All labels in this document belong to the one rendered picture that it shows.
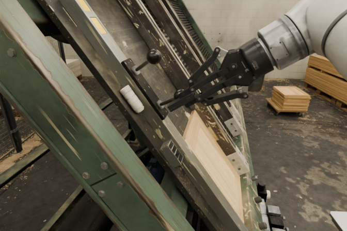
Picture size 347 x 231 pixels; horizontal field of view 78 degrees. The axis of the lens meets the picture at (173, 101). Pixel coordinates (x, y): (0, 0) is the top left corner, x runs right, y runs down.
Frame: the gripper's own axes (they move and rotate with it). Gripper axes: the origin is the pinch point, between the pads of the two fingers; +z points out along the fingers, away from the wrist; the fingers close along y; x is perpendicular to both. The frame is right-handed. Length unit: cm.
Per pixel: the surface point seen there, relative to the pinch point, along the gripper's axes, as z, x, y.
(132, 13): 12, 44, -33
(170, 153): 13.3, 3.4, 12.4
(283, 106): -25, 324, 171
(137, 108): 13.4, 4.0, -3.6
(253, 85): 5, 459, 157
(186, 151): 11.4, 8.8, 16.4
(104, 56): 14.1, 7.4, -19.9
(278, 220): 7, 32, 77
